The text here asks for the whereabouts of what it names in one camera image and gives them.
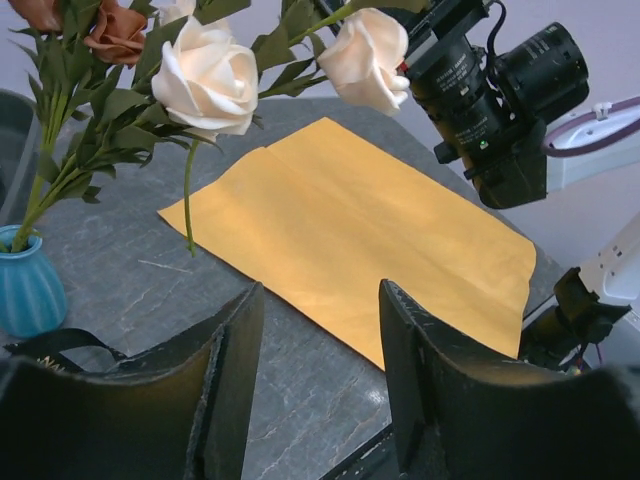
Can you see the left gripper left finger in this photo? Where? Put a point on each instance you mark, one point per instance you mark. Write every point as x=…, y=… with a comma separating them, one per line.
x=179, y=410

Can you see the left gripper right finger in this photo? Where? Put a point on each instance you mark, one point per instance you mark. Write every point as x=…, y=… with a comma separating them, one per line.
x=461, y=410

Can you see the black ribbon with gold text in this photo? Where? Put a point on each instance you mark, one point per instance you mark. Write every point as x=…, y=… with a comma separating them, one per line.
x=48, y=348

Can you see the orange wrapping paper sheet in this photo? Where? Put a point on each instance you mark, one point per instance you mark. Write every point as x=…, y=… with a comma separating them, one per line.
x=322, y=216

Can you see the brown rose stem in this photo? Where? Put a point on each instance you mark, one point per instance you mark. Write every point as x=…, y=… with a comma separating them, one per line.
x=92, y=92

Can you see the cream white rose stem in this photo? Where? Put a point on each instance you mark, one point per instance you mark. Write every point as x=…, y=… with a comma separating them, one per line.
x=209, y=84

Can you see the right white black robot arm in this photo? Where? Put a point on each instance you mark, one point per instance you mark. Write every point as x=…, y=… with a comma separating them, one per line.
x=512, y=118

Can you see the blue ribbed vase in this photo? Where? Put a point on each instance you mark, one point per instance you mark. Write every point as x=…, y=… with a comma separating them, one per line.
x=33, y=299

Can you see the grey green plastic tray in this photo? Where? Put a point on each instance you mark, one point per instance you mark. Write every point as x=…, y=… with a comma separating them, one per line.
x=20, y=145

